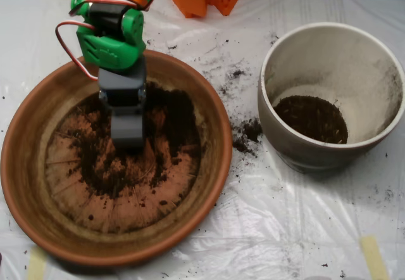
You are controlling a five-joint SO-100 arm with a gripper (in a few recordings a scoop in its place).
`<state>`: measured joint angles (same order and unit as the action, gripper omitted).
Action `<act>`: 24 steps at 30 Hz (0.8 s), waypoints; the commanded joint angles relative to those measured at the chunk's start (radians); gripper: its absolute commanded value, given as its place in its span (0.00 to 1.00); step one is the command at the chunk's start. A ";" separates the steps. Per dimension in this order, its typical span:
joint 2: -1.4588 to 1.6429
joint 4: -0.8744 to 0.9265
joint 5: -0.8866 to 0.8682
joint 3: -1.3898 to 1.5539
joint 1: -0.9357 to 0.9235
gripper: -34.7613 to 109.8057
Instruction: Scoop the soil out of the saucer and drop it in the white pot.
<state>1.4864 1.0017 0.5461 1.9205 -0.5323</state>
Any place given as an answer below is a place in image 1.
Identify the white ceramic plant pot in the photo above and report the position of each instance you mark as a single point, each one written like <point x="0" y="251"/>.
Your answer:
<point x="332" y="64"/>

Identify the terracotta clay saucer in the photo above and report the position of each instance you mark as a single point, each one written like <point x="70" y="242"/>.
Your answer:
<point x="28" y="166"/>

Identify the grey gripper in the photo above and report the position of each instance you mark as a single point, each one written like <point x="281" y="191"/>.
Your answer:
<point x="123" y="85"/>

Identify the clear plastic cover sheet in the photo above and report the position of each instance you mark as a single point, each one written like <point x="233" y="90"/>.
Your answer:
<point x="284" y="213"/>

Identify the dark soil pile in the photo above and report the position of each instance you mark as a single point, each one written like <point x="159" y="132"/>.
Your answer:
<point x="177" y="115"/>

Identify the spilled soil patch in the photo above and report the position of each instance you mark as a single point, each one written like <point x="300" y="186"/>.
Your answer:
<point x="251" y="131"/>

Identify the beige masking tape strip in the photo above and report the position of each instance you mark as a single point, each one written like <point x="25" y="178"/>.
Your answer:
<point x="375" y="258"/>
<point x="36" y="264"/>

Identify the dark soil heap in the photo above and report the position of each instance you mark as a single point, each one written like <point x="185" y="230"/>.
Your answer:
<point x="310" y="118"/>

